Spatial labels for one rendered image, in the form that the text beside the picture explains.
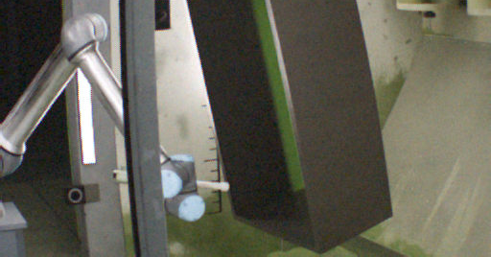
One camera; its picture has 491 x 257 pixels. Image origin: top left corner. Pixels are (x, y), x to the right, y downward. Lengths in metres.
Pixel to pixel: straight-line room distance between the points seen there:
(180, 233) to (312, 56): 1.42
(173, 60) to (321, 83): 1.11
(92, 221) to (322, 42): 1.48
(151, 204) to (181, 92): 2.11
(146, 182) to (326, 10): 1.28
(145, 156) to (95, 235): 2.11
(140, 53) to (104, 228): 2.19
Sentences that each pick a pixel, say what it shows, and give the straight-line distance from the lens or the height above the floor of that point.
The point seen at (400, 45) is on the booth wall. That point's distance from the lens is 4.39.
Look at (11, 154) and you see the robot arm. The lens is 3.01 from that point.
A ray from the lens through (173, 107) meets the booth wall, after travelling 3.81.
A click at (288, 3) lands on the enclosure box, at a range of 2.74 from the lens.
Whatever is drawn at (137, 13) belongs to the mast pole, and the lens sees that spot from 1.68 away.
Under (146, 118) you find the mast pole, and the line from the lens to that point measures 1.70.
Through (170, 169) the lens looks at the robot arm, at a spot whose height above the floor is 0.84.
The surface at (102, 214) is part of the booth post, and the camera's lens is 3.79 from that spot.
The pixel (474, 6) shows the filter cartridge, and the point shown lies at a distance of 3.55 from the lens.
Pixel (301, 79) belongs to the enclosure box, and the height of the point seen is 1.08.
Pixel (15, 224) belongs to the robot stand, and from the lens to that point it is 2.87.
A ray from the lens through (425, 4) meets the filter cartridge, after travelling 3.94.
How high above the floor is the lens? 1.43
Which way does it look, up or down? 9 degrees down
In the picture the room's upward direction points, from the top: 2 degrees counter-clockwise
